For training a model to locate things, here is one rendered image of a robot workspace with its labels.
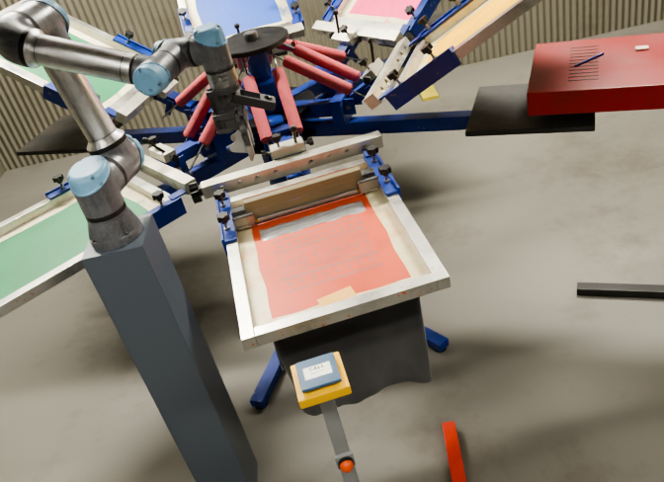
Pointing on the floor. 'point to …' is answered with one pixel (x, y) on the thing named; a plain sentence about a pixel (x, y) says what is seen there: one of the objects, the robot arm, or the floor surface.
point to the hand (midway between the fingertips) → (253, 151)
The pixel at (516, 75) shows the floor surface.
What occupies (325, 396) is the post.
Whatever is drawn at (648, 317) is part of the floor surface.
